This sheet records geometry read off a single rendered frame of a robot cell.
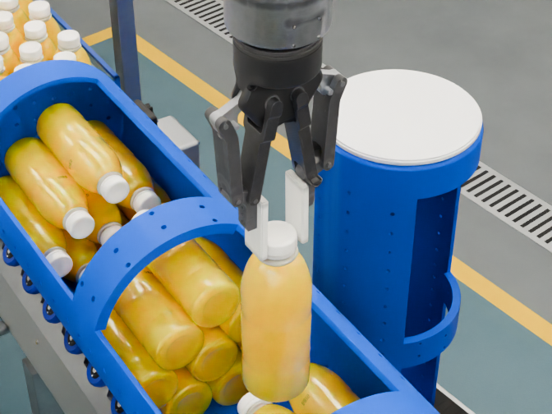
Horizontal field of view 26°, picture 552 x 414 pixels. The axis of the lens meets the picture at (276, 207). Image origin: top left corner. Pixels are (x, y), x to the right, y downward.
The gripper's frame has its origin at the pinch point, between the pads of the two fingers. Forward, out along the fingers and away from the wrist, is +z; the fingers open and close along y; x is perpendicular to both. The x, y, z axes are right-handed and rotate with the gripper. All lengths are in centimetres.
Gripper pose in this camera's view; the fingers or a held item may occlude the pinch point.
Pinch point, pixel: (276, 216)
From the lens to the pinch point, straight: 111.6
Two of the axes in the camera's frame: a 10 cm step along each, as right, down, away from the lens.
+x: -5.4, -5.4, 6.5
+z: 0.0, 7.7, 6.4
